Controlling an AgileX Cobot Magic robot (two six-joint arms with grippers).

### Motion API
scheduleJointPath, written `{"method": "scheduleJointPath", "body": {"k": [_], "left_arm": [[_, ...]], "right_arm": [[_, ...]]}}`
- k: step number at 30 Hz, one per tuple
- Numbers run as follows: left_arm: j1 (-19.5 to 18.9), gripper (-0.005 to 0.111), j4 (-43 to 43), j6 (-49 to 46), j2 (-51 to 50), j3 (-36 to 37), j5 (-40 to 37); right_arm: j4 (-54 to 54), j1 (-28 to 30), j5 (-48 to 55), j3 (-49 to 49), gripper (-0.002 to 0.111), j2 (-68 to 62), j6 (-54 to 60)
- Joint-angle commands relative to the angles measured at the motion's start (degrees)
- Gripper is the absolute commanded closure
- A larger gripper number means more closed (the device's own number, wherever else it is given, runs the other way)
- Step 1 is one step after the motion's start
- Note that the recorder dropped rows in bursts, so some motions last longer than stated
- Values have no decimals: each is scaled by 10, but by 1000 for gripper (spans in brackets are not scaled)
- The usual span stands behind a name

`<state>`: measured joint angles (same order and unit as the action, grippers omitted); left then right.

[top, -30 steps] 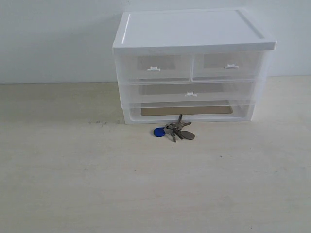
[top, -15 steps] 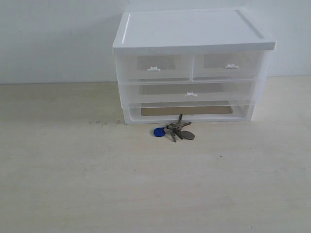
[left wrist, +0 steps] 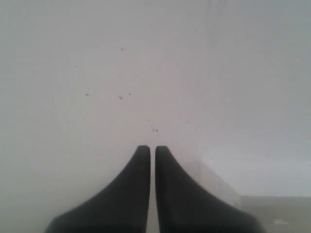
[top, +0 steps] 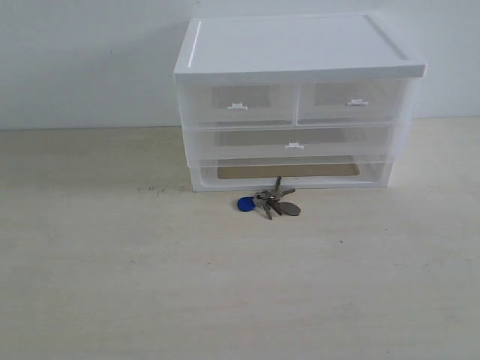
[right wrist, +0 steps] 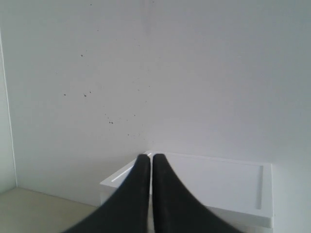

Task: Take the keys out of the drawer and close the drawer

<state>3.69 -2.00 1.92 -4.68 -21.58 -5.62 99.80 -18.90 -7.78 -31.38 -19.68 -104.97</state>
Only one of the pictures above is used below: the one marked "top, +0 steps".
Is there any key bunch with blue tag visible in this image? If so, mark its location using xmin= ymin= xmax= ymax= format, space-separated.
xmin=236 ymin=175 xmax=302 ymax=220

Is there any white plastic drawer cabinet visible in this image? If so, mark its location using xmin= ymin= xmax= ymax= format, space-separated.
xmin=174 ymin=13 xmax=428 ymax=191

